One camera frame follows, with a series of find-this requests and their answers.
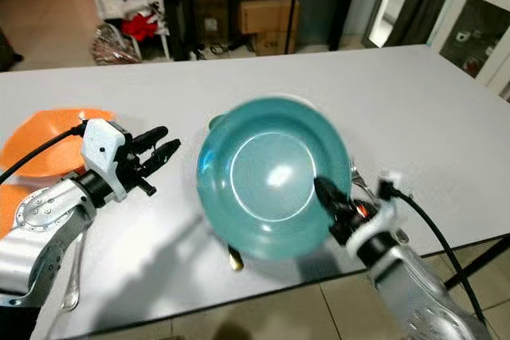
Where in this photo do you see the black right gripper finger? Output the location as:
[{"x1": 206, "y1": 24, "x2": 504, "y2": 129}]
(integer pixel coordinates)
[{"x1": 312, "y1": 176, "x2": 357, "y2": 221}]

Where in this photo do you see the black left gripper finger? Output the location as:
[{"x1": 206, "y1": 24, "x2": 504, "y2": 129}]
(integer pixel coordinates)
[
  {"x1": 146, "y1": 139, "x2": 183, "y2": 177},
  {"x1": 137, "y1": 126, "x2": 171, "y2": 154}
]

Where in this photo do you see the teal plate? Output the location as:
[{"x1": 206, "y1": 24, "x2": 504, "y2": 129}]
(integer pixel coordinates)
[{"x1": 196, "y1": 97, "x2": 353, "y2": 261}]

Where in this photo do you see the gold spoon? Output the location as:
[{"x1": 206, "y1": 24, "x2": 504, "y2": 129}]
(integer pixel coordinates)
[{"x1": 227, "y1": 244, "x2": 245, "y2": 272}]

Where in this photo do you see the green cup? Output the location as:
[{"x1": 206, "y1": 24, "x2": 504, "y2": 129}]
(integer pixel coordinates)
[{"x1": 207, "y1": 113, "x2": 228, "y2": 131}]

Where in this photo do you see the shiny patterned bag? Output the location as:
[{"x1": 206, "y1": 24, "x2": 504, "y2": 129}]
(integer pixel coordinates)
[{"x1": 92, "y1": 23, "x2": 144, "y2": 65}]

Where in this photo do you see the orange bowl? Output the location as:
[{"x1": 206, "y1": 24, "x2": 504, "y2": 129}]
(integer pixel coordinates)
[{"x1": 0, "y1": 108, "x2": 116, "y2": 180}]

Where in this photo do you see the red bag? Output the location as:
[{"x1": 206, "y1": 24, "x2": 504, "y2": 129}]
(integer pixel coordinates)
[{"x1": 122, "y1": 14, "x2": 160, "y2": 42}]

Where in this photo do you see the orange plate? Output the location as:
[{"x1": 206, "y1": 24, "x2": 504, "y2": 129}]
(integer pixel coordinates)
[{"x1": 0, "y1": 184, "x2": 41, "y2": 239}]

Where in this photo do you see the dark brown cardboard box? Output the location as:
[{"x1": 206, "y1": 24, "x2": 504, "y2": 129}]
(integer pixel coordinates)
[{"x1": 195, "y1": 0, "x2": 230, "y2": 45}]

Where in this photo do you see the black table leg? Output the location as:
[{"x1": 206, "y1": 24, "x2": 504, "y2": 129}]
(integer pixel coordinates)
[{"x1": 442, "y1": 233, "x2": 510, "y2": 289}]

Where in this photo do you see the small cardboard box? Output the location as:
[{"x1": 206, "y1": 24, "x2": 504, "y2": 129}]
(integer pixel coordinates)
[{"x1": 253, "y1": 32, "x2": 297, "y2": 57}]

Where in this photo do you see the large cardboard box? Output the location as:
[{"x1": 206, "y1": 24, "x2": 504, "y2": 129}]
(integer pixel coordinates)
[{"x1": 239, "y1": 0, "x2": 301, "y2": 36}]

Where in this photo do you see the white framed panel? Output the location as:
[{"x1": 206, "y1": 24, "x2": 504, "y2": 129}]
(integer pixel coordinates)
[{"x1": 361, "y1": 0, "x2": 415, "y2": 48}]

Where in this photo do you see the white glass door cabinet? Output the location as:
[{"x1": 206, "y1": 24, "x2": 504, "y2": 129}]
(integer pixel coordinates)
[{"x1": 426, "y1": 0, "x2": 510, "y2": 102}]

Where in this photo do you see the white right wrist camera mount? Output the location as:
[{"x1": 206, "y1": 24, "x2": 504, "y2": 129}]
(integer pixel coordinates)
[{"x1": 347, "y1": 171, "x2": 407, "y2": 257}]

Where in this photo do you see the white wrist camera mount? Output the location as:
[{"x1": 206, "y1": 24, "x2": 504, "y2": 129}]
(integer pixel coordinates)
[
  {"x1": 81, "y1": 119, "x2": 135, "y2": 202},
  {"x1": 347, "y1": 171, "x2": 407, "y2": 257}
]

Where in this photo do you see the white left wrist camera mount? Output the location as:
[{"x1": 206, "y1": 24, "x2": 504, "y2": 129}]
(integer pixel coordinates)
[{"x1": 81, "y1": 119, "x2": 135, "y2": 202}]

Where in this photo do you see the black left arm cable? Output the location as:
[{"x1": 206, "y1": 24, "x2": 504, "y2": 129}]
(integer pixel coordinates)
[{"x1": 0, "y1": 121, "x2": 90, "y2": 186}]

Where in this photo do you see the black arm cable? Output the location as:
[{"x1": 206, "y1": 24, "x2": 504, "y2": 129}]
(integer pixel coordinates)
[
  {"x1": 0, "y1": 121, "x2": 90, "y2": 186},
  {"x1": 382, "y1": 185, "x2": 487, "y2": 325}
]

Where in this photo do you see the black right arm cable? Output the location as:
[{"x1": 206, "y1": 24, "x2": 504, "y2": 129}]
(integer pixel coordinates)
[{"x1": 382, "y1": 185, "x2": 487, "y2": 325}]

